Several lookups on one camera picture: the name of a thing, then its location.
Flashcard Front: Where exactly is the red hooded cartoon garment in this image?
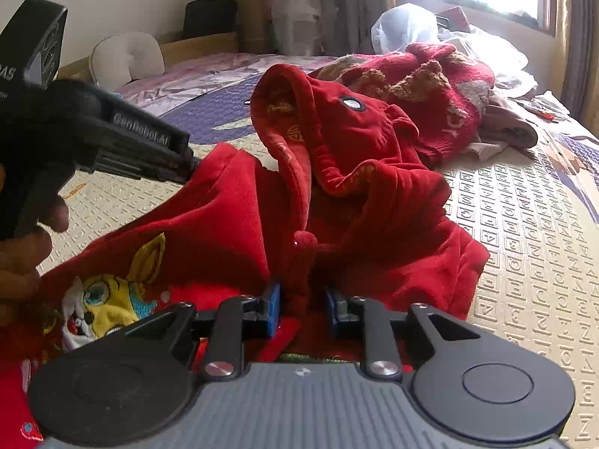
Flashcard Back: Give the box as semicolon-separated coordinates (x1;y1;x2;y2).
1;64;488;448

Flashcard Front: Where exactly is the black hat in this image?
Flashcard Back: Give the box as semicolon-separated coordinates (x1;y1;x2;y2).
182;0;238;40

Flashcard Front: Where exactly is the white neck pillow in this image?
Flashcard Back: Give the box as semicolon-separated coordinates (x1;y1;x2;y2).
88;31;165;91

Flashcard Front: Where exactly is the pink brown garment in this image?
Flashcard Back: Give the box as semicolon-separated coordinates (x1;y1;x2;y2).
463;95;538;161

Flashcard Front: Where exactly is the clear plastic bag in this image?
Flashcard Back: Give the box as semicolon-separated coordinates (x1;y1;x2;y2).
371;3;538;97

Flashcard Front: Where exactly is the wooden headboard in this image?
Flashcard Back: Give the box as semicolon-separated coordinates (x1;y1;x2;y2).
57;33;238;81

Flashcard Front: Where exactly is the person's left hand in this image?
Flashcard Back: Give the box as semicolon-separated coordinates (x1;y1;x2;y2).
0;225;53;327

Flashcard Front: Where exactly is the pink floral bed sheet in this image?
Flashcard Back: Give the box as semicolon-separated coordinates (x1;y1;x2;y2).
117;53;336;117

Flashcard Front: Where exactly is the grey curtain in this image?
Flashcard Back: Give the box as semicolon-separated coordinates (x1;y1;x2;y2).
271;0;393;56

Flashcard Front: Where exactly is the red knit bear sweater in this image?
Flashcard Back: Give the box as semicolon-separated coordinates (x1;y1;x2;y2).
310;44;495;169

